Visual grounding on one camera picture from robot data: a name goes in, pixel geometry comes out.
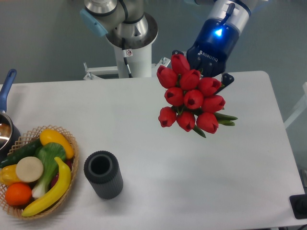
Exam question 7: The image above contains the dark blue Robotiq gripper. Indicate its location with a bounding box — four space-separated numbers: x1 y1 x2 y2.
172 19 239 95

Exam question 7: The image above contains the red tulip bouquet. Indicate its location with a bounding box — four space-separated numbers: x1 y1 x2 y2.
156 54 237 138

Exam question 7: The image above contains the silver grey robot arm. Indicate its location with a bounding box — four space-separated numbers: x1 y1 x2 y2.
80 0 257 85

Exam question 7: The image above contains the dark grey ribbed vase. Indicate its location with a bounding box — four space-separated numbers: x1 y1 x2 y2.
83 150 123 199

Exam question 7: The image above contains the black device at table edge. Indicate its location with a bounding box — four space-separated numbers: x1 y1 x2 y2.
289 194 307 219

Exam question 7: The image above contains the yellow plastic lemon squash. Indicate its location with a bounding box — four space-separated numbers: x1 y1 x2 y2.
39 129 74 160

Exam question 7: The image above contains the yellow plastic banana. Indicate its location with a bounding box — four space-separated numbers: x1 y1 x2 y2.
22 157 71 217

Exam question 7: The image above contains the green plastic bok choy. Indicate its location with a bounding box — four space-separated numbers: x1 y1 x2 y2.
32 142 66 199

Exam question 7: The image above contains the green plastic cucumber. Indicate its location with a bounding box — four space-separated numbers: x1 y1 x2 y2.
0 139 42 169

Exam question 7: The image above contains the beige round radish slice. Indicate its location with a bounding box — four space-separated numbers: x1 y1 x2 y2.
15 157 44 183

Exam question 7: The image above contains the yellow plastic bell pepper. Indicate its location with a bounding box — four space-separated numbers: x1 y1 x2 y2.
0 164 21 186

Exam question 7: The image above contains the orange plastic orange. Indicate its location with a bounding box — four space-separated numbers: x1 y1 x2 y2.
5 183 32 206

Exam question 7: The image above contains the woven wicker basket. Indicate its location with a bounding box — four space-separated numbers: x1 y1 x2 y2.
0 125 79 220

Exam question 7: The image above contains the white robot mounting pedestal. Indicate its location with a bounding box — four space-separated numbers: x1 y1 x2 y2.
83 44 170 80

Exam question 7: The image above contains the black cable on pedestal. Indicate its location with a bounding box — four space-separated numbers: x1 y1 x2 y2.
121 37 133 79

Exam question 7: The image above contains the white frame at right edge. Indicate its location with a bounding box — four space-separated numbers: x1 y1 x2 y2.
284 82 307 129

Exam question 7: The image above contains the blue handled steel saucepan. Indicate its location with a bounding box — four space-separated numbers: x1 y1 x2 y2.
0 69 21 161

